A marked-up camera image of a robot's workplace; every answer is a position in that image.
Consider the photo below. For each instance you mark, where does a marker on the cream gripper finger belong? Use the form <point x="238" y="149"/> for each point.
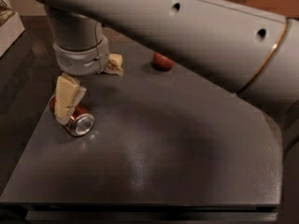
<point x="68" y="95"/>
<point x="114" y="63"/>

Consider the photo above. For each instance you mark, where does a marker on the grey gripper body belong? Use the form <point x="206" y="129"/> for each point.
<point x="81" y="61"/>

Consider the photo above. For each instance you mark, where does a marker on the red coke can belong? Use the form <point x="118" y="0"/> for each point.
<point x="81" y="122"/>

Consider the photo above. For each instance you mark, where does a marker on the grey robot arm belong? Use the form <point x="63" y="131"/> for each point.
<point x="249" y="52"/>

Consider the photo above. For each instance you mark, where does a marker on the red apple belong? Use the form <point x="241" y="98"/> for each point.
<point x="162" y="63"/>

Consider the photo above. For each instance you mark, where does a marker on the white box at left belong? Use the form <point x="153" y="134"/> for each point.
<point x="10" y="31"/>

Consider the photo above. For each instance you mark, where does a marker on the snack bag on box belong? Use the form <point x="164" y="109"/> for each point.
<point x="5" y="11"/>

